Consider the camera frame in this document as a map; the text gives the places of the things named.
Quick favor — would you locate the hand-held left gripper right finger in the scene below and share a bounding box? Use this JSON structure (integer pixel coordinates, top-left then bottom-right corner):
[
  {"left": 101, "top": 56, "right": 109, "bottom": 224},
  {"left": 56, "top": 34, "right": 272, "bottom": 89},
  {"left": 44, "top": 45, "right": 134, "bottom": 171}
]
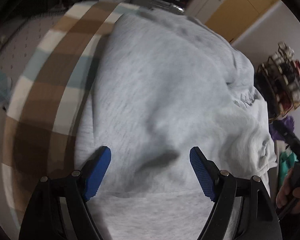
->
[{"left": 189, "top": 146, "right": 283, "bottom": 240}]

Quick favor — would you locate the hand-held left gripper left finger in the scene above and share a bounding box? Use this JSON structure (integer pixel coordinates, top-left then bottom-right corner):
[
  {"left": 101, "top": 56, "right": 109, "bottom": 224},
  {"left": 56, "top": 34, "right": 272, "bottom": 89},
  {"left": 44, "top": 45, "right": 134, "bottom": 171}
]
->
[{"left": 19, "top": 146, "right": 112, "bottom": 240}]

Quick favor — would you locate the grey sweatshirt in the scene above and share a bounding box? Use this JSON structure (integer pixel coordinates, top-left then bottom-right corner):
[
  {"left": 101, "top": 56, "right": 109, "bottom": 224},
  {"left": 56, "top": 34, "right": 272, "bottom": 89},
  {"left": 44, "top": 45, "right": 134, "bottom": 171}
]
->
[{"left": 74, "top": 11, "right": 278, "bottom": 240}]

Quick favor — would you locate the teal cloth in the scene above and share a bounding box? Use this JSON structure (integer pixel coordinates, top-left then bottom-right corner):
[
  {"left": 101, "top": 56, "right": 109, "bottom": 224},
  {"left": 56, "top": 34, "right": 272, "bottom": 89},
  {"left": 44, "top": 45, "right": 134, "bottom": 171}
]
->
[{"left": 279, "top": 150, "right": 299, "bottom": 193}]

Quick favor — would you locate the purple cloth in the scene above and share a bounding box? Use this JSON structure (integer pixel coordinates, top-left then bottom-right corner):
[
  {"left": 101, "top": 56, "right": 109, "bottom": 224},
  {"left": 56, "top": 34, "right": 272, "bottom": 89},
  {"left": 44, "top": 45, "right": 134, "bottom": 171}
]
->
[{"left": 269, "top": 115, "right": 295, "bottom": 142}]

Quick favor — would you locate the wooden shoe rack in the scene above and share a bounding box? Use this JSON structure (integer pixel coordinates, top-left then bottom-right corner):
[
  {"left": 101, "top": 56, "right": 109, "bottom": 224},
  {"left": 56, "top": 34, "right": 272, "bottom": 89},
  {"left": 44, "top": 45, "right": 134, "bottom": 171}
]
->
[{"left": 256, "top": 41, "right": 300, "bottom": 120}]

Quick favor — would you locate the pack of water bottles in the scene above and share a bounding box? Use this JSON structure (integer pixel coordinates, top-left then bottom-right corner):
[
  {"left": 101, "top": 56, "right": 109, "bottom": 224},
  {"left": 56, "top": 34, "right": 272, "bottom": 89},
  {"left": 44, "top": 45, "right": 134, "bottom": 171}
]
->
[{"left": 0, "top": 70, "right": 13, "bottom": 111}]

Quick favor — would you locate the brown white checked blanket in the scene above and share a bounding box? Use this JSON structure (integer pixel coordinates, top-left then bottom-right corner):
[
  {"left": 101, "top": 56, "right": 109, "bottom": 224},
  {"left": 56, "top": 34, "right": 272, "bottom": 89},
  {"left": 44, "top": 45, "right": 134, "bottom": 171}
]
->
[{"left": 0, "top": 1, "right": 130, "bottom": 230}]

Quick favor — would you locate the grey perforated mat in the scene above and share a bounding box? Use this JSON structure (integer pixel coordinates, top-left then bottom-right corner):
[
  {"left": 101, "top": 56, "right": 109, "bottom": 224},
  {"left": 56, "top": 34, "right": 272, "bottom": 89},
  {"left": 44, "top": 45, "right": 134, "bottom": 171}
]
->
[{"left": 0, "top": 11, "right": 65, "bottom": 68}]

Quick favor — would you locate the yellow wooden door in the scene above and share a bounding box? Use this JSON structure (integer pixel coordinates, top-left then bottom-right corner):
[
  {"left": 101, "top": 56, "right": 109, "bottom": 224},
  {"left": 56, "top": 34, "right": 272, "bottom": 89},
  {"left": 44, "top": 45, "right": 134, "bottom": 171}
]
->
[{"left": 205, "top": 0, "right": 280, "bottom": 43}]

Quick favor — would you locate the silver suitcase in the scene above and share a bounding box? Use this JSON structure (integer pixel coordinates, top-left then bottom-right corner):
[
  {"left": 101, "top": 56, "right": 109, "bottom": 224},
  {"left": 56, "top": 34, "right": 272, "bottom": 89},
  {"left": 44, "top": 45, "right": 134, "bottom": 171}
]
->
[{"left": 130, "top": 0, "right": 187, "bottom": 14}]

